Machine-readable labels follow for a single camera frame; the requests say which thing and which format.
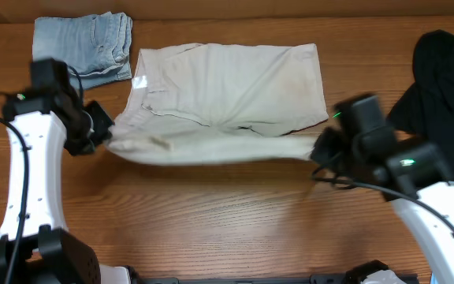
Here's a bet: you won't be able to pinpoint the beige khaki shorts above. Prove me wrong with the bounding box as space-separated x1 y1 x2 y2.
106 43 328 166

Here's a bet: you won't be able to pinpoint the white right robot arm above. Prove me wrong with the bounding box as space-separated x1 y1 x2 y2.
311 94 454 283

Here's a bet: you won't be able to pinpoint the folded light blue jeans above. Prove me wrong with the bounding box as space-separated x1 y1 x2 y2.
32 12 132 89

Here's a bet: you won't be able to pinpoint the black garment pile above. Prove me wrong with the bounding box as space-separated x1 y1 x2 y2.
387 30 454 173

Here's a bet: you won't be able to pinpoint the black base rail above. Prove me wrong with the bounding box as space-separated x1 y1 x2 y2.
126 260 419 284

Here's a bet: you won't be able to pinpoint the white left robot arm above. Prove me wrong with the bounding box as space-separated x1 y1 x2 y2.
0 58 138 284

